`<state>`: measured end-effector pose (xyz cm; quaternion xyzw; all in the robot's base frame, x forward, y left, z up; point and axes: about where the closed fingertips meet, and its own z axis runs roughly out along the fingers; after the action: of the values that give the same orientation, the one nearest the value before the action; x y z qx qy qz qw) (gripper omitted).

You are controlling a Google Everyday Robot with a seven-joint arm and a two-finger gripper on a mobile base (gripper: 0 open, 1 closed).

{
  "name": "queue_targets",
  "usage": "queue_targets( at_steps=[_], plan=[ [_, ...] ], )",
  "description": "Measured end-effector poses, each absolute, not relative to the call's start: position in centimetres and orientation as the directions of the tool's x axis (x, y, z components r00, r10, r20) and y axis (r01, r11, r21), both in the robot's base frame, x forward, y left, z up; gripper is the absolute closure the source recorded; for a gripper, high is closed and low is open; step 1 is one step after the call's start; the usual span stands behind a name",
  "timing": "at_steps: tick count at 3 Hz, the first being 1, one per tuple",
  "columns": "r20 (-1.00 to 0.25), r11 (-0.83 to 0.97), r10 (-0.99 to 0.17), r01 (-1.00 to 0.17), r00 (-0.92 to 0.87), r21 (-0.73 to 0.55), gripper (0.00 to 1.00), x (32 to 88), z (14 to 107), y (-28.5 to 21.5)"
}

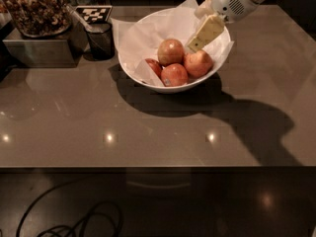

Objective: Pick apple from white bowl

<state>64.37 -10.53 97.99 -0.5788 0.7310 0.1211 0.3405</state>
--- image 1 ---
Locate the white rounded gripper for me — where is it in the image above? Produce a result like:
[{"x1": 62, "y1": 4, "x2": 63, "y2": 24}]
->
[{"x1": 187, "y1": 0, "x2": 258, "y2": 51}]

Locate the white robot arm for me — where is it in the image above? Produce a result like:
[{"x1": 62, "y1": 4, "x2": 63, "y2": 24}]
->
[{"x1": 187, "y1": 0, "x2": 266, "y2": 51}]

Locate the right red apple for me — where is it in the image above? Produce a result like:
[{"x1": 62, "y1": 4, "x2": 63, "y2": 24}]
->
[{"x1": 184, "y1": 49, "x2": 213, "y2": 78}]

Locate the top greenish red apple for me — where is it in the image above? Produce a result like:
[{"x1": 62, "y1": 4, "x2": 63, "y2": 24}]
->
[{"x1": 157, "y1": 39, "x2": 185, "y2": 66}]

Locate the white ceramic bowl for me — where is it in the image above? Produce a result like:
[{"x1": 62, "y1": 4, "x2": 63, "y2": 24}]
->
[{"x1": 117, "y1": 7, "x2": 232, "y2": 95}]

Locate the front red apple with sticker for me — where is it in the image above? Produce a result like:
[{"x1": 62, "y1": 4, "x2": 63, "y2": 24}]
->
[{"x1": 161, "y1": 63, "x2": 189, "y2": 87}]

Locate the left partly hidden red apple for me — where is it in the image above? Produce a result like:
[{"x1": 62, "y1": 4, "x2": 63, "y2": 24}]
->
[{"x1": 145, "y1": 58, "x2": 162, "y2": 77}]

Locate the white tissue paper liner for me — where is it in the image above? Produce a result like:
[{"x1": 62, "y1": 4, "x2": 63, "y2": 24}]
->
[{"x1": 112, "y1": 0, "x2": 233, "y2": 94}]

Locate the black mesh cup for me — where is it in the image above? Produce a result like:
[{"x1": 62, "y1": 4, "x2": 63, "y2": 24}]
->
[{"x1": 86, "y1": 22, "x2": 116, "y2": 60}]

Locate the black white fiducial marker card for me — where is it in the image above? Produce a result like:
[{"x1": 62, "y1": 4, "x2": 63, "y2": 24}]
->
[{"x1": 76, "y1": 5, "x2": 112, "y2": 24}]

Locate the white plastic utensil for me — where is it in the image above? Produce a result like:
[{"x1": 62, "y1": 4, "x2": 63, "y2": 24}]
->
[{"x1": 66, "y1": 4, "x2": 102, "y2": 33}]

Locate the grey metal box stand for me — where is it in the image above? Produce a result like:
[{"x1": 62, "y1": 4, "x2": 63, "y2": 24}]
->
[{"x1": 3, "y1": 24, "x2": 88, "y2": 68}]

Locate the black floor cable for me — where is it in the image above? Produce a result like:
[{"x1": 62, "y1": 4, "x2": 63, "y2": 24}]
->
[{"x1": 15, "y1": 178, "x2": 124, "y2": 237}]

